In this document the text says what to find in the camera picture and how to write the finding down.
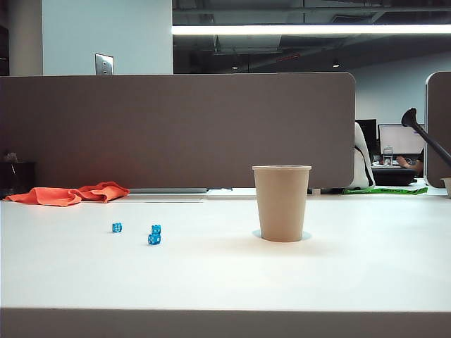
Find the bare person forearm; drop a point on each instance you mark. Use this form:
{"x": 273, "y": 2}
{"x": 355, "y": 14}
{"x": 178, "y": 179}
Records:
{"x": 410, "y": 163}

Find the brown paper cup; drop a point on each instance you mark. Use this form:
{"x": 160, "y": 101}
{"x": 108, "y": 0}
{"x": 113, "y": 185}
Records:
{"x": 282, "y": 204}

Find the large brown desk divider panel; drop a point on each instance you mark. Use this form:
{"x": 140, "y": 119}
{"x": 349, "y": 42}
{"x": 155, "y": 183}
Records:
{"x": 176, "y": 134}

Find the blue translucent die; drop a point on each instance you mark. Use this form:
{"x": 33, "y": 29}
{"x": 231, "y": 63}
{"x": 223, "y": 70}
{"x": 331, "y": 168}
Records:
{"x": 154, "y": 239}
{"x": 156, "y": 229}
{"x": 117, "y": 227}

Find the small white divider foot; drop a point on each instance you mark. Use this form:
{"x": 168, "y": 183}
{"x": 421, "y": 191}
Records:
{"x": 316, "y": 191}

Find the black dark-screen monitor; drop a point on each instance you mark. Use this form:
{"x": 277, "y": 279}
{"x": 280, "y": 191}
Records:
{"x": 368, "y": 134}

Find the black ceiling spotlight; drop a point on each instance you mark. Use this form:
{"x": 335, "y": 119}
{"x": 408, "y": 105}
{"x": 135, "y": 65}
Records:
{"x": 336, "y": 63}

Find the clear drinking glass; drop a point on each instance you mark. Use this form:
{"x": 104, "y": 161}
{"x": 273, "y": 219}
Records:
{"x": 388, "y": 156}

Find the black flat bag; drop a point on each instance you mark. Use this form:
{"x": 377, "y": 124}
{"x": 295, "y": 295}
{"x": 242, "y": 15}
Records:
{"x": 394, "y": 176}

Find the orange cloth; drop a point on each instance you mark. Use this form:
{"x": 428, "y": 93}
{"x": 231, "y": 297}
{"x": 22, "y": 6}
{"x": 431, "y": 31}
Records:
{"x": 53, "y": 195}

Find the white-screen monitor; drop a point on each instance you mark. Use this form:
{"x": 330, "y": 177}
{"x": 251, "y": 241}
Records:
{"x": 398, "y": 139}

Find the person in black shirt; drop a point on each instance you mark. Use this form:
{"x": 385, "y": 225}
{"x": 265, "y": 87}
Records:
{"x": 421, "y": 158}

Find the beige paper bowl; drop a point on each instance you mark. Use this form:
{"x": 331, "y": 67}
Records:
{"x": 447, "y": 186}

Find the grey metal rail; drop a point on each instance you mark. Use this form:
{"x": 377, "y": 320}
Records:
{"x": 169, "y": 190}

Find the silver wall outlet plate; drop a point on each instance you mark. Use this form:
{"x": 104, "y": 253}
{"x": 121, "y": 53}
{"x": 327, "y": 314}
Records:
{"x": 104, "y": 64}

